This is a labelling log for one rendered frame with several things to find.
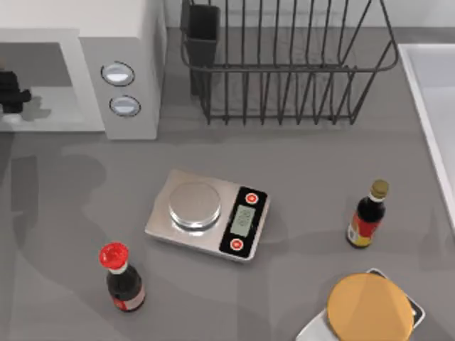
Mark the silver kitchen scale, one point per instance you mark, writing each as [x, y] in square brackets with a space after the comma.
[199, 220]

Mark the grey microwave knob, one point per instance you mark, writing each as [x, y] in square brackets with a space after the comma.
[124, 106]
[117, 74]

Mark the black cutlery holder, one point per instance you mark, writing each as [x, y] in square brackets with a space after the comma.
[200, 39]

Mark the dark bottle with olive cap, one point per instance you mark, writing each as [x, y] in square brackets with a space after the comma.
[368, 216]

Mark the dark bottle with red cap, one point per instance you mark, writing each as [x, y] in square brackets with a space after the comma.
[124, 284]

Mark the pale microwave oven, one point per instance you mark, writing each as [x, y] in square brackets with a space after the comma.
[121, 49]

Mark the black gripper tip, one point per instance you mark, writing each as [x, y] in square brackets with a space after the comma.
[12, 93]

